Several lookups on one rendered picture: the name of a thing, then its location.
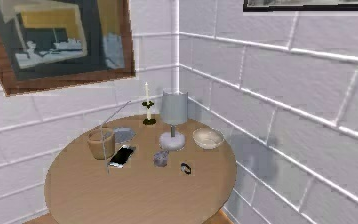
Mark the grey shaded table lamp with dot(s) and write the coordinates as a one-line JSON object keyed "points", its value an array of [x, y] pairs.
{"points": [[173, 116]]}

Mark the white candle on black holder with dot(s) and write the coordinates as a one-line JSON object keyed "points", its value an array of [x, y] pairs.
{"points": [[148, 106]]}

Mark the cream bowl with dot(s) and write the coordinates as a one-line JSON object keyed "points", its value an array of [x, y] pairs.
{"points": [[207, 138]]}

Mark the small grey crumpled object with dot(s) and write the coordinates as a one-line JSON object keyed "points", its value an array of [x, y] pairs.
{"points": [[161, 158]]}

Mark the small black watch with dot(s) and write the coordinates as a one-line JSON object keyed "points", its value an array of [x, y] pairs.
{"points": [[186, 168]]}

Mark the black smartphone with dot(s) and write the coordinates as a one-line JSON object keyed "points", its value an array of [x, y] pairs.
{"points": [[121, 156]]}

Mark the thin grey bent rod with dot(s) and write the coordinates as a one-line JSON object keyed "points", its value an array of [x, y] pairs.
{"points": [[104, 140]]}

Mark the tan wooden cup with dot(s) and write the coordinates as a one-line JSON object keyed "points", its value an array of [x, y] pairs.
{"points": [[98, 145]]}

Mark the round light wood table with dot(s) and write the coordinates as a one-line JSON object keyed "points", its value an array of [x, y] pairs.
{"points": [[137, 193]]}

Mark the brown framed abstract painting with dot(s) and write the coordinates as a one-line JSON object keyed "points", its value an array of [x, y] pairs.
{"points": [[53, 43]]}

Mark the black framed picture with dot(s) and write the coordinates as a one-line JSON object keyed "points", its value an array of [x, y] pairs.
{"points": [[307, 5]]}

